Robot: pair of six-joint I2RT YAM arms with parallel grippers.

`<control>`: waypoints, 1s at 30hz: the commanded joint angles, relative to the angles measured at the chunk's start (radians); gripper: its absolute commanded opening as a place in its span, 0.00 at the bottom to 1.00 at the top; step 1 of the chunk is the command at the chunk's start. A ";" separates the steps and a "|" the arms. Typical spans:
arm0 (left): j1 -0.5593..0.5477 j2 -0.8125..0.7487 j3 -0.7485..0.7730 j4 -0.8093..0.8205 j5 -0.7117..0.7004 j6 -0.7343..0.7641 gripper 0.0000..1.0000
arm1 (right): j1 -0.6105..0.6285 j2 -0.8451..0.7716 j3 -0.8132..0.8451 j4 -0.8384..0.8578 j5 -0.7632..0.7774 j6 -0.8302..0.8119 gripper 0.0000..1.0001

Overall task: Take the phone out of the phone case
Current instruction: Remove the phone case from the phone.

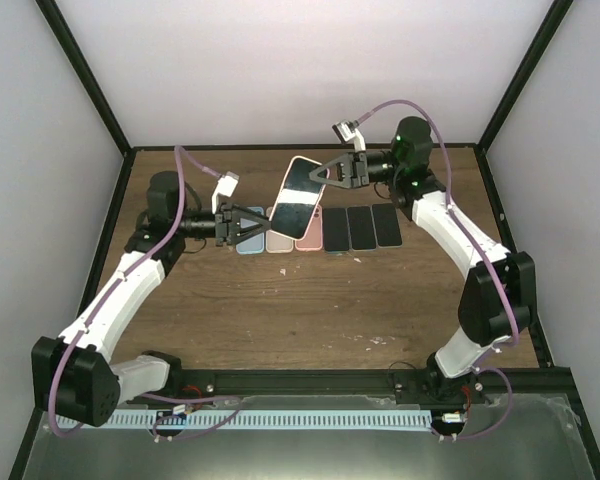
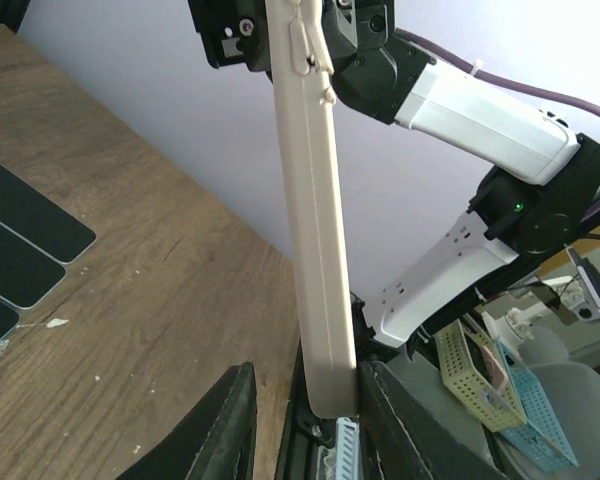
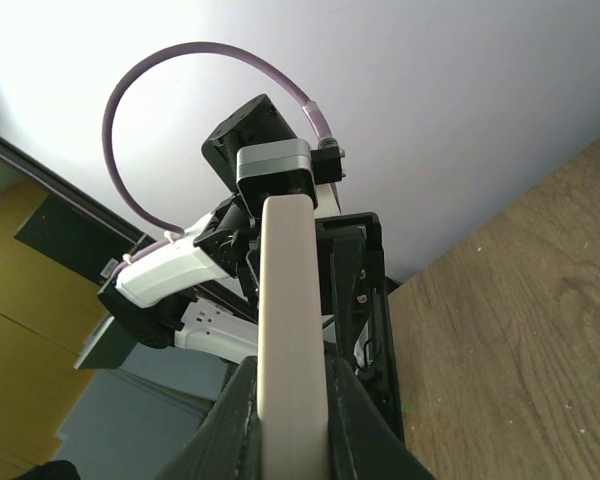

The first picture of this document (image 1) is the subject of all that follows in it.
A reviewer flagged green phone from beige case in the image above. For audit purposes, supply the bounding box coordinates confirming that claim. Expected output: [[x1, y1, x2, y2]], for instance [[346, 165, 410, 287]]
[[346, 206, 377, 251]]

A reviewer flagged black frame post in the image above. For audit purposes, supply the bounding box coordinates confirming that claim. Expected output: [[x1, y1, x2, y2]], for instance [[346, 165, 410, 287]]
[[478, 0, 574, 151], [35, 0, 132, 157]]

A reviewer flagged black frame post right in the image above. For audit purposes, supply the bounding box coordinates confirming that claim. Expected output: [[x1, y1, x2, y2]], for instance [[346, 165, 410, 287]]
[[478, 0, 574, 151]]

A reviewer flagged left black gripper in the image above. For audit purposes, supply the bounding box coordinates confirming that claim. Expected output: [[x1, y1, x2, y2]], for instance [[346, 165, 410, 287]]
[[175, 201, 271, 247]]

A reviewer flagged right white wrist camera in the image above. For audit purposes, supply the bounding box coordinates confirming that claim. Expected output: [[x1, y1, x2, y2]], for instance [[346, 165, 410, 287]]
[[332, 120, 366, 152]]

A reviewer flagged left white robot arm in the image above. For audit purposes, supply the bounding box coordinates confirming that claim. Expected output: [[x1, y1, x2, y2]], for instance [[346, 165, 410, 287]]
[[31, 171, 270, 427]]

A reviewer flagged black frame post left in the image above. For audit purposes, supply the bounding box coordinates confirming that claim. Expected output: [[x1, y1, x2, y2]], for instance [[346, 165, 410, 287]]
[[35, 0, 132, 157]]

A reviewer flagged silver phone from blue case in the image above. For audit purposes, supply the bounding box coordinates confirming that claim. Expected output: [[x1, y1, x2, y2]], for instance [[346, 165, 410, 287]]
[[371, 203, 403, 248]]

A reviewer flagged pink phone case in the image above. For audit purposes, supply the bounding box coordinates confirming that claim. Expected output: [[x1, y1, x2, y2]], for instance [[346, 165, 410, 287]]
[[294, 205, 323, 252]]

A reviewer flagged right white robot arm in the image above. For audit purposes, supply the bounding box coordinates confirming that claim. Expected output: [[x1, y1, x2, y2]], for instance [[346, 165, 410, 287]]
[[329, 116, 537, 403]]

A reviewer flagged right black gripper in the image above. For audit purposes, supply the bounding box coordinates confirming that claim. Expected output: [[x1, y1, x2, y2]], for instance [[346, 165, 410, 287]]
[[309, 152, 403, 190]]

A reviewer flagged black front rail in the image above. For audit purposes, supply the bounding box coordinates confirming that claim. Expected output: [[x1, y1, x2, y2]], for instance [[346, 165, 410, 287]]
[[130, 366, 579, 409]]

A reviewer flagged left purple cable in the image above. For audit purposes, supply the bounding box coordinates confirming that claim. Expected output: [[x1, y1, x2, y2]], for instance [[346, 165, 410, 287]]
[[47, 144, 244, 442]]

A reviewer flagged blue cased phone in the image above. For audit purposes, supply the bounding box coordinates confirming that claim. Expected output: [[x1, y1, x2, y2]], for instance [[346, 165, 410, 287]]
[[236, 219, 265, 255]]

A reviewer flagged black screen phone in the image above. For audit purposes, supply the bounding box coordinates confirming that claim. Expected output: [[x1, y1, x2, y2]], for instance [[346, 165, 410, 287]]
[[323, 208, 350, 253]]

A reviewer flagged light blue slotted strip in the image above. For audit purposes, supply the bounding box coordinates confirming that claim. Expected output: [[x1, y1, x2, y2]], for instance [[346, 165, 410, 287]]
[[53, 409, 434, 431]]

